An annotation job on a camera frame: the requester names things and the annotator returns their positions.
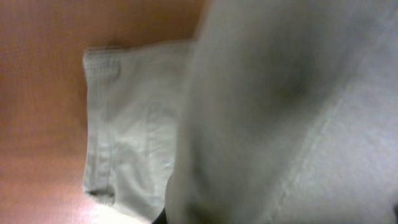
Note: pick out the khaki green shorts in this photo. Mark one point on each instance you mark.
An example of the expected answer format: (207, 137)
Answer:
(280, 112)

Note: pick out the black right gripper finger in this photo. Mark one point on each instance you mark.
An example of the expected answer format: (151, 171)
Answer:
(161, 219)

